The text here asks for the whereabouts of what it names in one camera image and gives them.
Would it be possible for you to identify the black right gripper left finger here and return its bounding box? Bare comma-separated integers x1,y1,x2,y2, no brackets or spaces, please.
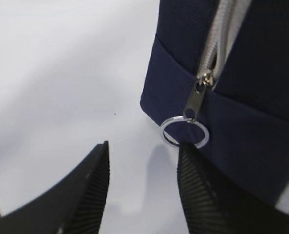
0,141,110,234

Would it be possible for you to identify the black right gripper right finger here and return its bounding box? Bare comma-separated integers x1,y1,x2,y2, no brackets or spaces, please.
177,142,289,234

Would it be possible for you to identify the navy blue lunch bag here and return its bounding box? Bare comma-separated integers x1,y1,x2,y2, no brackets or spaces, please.
140,0,289,214

